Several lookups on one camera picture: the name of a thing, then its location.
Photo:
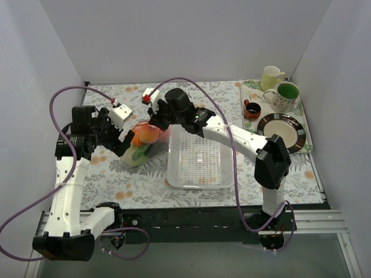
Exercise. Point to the pale yellow mug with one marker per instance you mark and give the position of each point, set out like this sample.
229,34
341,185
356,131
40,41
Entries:
270,77

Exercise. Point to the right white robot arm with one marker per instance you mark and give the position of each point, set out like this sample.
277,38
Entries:
269,154

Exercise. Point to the clear zip top bag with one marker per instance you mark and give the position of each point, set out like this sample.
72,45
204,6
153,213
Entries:
159,147

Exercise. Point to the white plastic basket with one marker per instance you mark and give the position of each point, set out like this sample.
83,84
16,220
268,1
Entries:
198,163

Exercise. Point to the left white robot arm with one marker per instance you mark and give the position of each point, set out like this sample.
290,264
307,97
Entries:
65,237

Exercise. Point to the small brown cup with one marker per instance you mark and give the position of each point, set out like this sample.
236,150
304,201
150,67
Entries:
251,111

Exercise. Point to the fake green vegetable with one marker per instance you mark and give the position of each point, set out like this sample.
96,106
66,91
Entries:
141,151

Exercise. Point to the striped rim plate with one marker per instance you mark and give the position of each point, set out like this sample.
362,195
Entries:
288,128

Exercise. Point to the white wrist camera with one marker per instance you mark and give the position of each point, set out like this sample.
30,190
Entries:
119,114
150,96

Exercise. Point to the aluminium frame rail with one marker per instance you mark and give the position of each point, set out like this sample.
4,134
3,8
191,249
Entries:
212,242

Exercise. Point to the floral serving tray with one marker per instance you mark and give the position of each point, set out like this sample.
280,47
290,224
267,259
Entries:
250,90

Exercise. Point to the floral table mat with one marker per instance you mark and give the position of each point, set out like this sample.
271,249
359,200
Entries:
147,186

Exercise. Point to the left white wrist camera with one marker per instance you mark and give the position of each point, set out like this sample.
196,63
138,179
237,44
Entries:
119,114

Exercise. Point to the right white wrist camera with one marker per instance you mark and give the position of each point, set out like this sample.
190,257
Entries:
150,96

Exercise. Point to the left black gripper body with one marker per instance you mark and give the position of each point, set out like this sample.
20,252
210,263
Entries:
116,138

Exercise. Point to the fake peach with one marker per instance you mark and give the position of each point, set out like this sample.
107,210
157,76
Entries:
149,134

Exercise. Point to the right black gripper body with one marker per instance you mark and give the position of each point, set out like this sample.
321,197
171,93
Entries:
160,114

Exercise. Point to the fake orange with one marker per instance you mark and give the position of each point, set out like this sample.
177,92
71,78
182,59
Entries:
136,141

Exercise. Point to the green floral mug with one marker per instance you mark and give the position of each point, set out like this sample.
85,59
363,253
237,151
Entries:
282,98

